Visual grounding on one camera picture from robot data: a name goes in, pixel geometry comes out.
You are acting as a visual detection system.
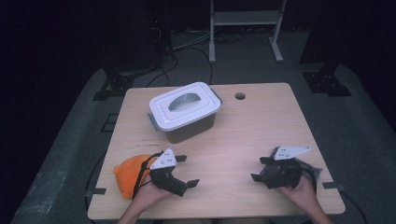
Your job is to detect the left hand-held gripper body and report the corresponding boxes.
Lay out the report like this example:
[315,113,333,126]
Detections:
[148,147,190,198]

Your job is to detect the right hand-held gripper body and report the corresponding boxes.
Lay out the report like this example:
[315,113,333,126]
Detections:
[260,146,312,189]

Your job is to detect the translucent brown storage box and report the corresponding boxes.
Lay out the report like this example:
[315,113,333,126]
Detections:
[147,88,224,145]

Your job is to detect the orange plush toy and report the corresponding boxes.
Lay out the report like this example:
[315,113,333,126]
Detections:
[112,154,158,200]

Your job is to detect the white lid with grey handle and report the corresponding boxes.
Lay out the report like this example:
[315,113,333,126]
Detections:
[148,81,222,132]

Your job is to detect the person's left hand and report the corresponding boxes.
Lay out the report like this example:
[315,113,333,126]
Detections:
[134,178,173,208]

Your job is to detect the person's right hand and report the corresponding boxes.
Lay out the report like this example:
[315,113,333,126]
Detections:
[276,176,318,213]

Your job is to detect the black stand base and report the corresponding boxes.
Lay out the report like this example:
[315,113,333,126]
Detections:
[302,60,353,97]
[92,55,157,102]

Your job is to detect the white metal stand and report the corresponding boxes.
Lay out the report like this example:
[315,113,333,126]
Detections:
[208,0,288,64]

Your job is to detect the left hand-held gripper cable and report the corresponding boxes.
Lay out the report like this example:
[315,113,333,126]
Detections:
[132,151,164,200]

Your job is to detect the hand-held gripper cable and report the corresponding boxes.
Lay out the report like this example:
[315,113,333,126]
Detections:
[132,151,164,200]
[295,159,318,194]

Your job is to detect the right hand-held gripper cable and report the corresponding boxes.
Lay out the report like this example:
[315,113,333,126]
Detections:
[295,159,318,194]

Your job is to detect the thin black cable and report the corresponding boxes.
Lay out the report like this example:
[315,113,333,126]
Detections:
[339,189,370,224]
[84,151,107,224]

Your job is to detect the black floor frame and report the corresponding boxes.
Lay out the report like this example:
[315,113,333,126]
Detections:
[101,113,120,133]

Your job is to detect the black floor cables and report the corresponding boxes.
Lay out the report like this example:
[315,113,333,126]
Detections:
[146,29,247,88]

